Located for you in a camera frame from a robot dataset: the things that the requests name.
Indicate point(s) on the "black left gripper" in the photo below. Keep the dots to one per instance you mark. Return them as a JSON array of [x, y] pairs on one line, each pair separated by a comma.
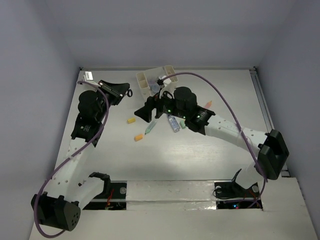
[[119, 89]]

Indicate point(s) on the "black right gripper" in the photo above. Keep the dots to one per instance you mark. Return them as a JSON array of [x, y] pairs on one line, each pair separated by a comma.
[[146, 111]]

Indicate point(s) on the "black handled scissors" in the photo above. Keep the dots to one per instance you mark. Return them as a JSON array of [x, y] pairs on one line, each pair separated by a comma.
[[129, 93]]

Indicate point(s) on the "clear blue spray bottle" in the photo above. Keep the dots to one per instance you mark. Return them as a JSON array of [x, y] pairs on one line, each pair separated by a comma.
[[173, 123]]

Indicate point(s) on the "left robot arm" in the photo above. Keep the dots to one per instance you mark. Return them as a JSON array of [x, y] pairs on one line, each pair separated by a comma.
[[70, 188]]

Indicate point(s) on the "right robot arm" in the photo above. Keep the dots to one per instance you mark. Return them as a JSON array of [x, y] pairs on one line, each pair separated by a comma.
[[206, 122]]

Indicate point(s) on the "green uncapped highlighter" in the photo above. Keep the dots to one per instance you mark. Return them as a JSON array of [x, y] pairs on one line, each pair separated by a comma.
[[150, 126]]

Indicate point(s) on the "yellow highlighter cap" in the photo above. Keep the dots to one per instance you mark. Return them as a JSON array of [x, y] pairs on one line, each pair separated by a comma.
[[131, 120]]

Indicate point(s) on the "cream divided side organizer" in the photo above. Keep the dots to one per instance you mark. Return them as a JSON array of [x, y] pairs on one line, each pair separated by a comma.
[[143, 85]]

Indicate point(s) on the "paperclip jar near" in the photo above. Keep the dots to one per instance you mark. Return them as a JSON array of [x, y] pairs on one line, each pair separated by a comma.
[[155, 88]]

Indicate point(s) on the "paperclip jar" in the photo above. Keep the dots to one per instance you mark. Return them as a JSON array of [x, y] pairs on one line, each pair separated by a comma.
[[155, 88], [152, 81]]

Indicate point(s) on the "orange highlighter cap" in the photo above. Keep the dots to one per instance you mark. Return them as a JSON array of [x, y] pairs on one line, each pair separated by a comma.
[[138, 137]]

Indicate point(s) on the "paperclip jar far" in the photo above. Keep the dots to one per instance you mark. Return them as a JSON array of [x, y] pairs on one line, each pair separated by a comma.
[[152, 81]]

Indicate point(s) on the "white perforated basket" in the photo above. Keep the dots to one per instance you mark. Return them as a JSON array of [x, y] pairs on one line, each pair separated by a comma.
[[159, 71]]

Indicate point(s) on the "green highlighter cap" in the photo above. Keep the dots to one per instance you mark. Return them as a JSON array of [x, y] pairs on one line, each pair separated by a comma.
[[182, 124]]

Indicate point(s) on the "pink highlighter body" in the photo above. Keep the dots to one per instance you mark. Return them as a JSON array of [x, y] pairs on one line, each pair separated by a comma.
[[208, 104]]

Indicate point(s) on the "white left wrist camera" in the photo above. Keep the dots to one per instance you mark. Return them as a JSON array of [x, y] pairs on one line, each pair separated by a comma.
[[88, 76]]

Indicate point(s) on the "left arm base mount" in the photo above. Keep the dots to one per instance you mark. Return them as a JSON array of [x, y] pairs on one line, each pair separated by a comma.
[[113, 196]]

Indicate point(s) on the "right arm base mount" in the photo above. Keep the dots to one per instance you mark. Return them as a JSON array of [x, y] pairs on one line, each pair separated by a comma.
[[231, 196]]

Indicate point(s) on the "aluminium table edge rail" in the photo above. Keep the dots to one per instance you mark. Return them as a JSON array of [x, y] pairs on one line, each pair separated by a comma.
[[265, 110]]

